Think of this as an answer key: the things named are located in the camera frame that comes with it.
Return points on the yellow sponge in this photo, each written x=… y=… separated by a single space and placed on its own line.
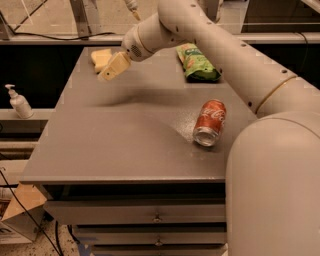
x=100 y=59

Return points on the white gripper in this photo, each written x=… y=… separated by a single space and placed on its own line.
x=131 y=45

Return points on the hanging white tool tip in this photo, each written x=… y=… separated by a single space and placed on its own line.
x=132 y=6

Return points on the grey drawer cabinet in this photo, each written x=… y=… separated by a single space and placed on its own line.
x=132 y=137

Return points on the green snack bag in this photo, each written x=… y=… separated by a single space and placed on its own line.
x=195 y=65

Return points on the left metal bracket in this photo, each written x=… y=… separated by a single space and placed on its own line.
x=86 y=16

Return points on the cardboard box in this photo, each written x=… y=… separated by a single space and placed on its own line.
x=21 y=219

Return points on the bottom drawer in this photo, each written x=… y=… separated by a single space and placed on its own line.
x=165 y=250

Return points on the drawer with knob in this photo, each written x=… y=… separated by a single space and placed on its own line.
x=151 y=235
x=136 y=211

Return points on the middle drawer with knob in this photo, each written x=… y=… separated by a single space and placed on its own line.
x=151 y=235

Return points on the red Coca-Cola can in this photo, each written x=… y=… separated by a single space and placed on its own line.
x=210 y=123

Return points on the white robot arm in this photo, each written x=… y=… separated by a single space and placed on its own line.
x=273 y=168

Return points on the top drawer with knob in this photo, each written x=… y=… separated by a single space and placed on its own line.
x=136 y=211

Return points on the white pump soap bottle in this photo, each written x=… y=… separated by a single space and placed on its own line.
x=19 y=103

